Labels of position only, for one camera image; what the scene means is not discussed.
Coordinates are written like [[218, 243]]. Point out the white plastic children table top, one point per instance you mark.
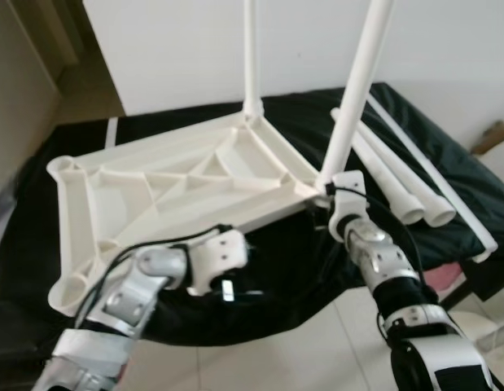
[[154, 187]]

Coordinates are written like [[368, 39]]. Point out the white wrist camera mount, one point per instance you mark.
[[219, 257], [345, 204]]

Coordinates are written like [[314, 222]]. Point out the brown wooden door frame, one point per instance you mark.
[[48, 32]]

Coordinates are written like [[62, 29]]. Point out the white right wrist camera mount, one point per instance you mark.
[[345, 204]]

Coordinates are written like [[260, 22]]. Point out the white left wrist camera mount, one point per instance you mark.
[[219, 257]]

